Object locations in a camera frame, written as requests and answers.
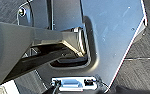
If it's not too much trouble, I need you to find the white box with blue middle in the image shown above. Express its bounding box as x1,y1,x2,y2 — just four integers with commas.
50,76,100,93

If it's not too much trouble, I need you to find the grey robot torso limb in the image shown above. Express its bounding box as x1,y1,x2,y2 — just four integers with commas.
0,19,89,93

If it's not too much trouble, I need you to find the thin black base cable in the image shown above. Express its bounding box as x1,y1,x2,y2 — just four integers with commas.
96,77,111,90

